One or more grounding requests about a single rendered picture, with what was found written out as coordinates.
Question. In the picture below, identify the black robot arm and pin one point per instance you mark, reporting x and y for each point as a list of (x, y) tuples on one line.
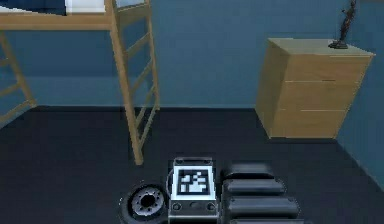
[(253, 200)]

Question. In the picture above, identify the dark figurine statue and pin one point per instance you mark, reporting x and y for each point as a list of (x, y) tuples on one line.
[(345, 26)]

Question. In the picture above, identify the wooden chest of drawers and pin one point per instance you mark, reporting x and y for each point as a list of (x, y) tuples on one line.
[(310, 93)]

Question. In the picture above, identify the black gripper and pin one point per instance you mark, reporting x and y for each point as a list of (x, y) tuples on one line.
[(146, 202)]

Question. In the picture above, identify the wooden loft bed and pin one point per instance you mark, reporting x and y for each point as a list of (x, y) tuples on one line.
[(123, 66)]

